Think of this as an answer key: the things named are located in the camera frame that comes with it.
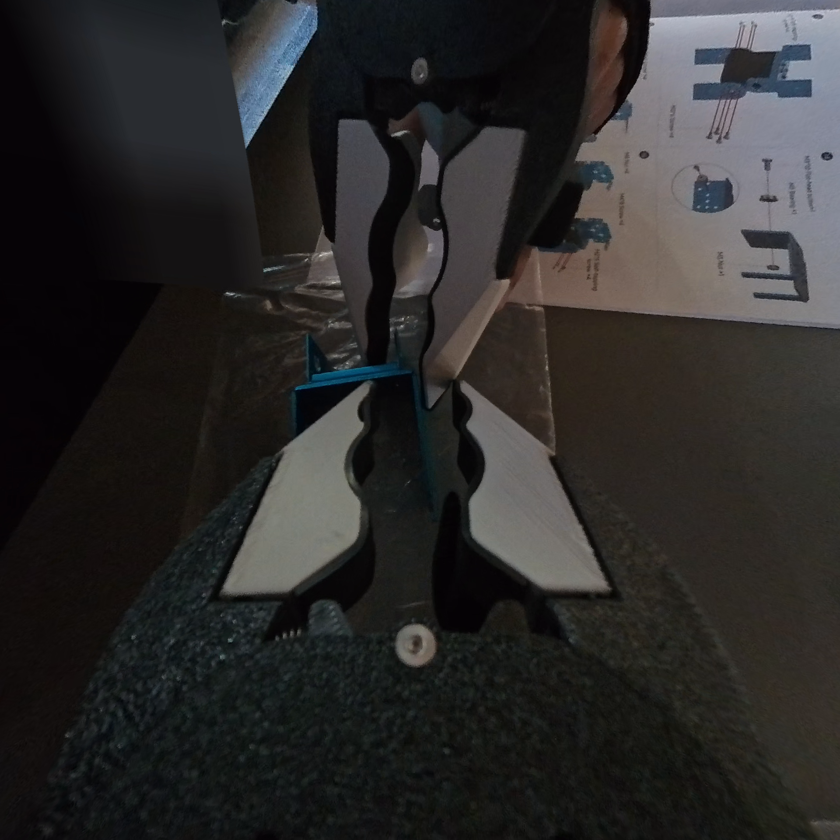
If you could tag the person's left hand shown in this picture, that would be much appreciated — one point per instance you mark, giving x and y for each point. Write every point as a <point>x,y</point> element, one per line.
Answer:
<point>607,65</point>

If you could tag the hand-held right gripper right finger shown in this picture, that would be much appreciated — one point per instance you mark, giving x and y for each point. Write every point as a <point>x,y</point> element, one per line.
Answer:
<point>538,525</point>

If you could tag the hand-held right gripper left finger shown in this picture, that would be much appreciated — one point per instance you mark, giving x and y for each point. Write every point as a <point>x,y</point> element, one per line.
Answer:
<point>295,525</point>

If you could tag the blue metal bracket assembly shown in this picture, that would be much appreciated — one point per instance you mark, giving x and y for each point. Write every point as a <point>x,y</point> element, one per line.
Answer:
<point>341,387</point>

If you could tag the large clear plastic bag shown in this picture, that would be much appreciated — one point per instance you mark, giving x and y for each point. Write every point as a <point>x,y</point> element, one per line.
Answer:
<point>295,302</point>

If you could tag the white instruction sheet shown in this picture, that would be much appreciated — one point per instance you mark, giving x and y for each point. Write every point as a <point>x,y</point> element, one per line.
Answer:
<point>722,164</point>

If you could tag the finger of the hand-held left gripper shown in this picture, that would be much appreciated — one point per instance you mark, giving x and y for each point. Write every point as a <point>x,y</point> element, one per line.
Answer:
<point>354,197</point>
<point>479,216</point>

